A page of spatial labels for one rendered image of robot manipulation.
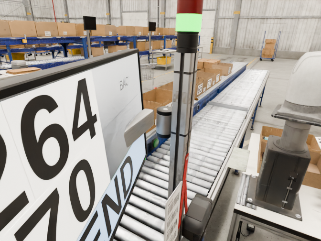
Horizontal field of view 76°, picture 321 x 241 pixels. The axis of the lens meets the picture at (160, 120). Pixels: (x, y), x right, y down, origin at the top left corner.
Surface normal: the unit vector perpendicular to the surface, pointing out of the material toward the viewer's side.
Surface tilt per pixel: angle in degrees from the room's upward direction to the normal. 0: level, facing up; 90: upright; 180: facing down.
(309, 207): 0
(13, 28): 90
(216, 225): 0
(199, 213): 8
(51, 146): 86
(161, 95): 90
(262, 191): 90
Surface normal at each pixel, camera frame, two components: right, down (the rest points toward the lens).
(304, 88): -0.76, 0.22
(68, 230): 0.99, 0.02
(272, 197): -0.45, 0.35
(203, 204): -0.04, -0.86
